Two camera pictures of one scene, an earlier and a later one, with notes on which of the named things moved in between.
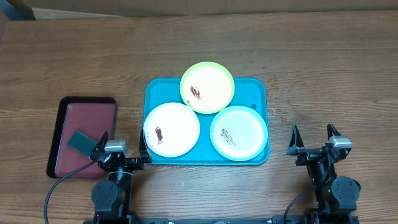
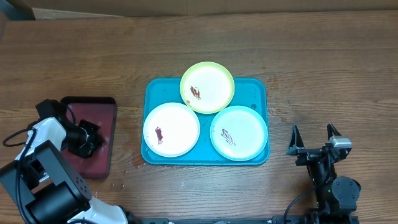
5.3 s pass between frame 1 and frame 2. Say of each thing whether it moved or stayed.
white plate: stayed
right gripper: stayed
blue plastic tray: stayed
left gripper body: moved
